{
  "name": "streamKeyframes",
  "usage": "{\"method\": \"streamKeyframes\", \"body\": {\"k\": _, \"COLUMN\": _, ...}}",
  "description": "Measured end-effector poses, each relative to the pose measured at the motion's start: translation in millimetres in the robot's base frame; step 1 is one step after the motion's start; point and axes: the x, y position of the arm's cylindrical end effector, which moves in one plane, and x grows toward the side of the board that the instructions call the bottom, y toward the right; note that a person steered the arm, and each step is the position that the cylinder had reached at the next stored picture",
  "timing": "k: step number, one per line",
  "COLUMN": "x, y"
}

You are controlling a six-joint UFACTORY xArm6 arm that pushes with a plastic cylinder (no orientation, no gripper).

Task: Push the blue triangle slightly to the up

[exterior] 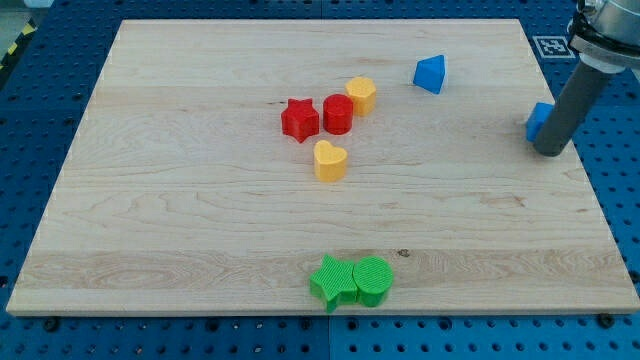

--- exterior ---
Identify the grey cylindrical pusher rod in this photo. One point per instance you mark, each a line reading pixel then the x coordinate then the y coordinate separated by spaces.
pixel 578 96

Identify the blue triangle block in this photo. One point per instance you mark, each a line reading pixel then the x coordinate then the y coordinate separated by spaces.
pixel 430 74

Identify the blue cube block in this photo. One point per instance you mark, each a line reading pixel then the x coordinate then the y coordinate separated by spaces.
pixel 536 120

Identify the white fiducial marker tag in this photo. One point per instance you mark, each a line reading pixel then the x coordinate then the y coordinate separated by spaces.
pixel 552 47

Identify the yellow hexagon block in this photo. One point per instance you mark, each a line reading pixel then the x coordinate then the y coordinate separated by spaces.
pixel 362 91

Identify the red cylinder block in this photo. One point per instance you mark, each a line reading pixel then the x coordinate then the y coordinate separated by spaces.
pixel 337 114

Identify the yellow heart block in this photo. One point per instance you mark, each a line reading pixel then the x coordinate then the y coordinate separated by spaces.
pixel 330 162

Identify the wooden board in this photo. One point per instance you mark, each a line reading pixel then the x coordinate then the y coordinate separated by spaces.
pixel 181 196

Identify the green cylinder block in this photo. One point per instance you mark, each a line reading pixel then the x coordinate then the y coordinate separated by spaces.
pixel 374 278

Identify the red star block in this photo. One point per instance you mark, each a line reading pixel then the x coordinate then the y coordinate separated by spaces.
pixel 300 120

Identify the green star block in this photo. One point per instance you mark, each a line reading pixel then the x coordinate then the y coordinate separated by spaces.
pixel 333 283

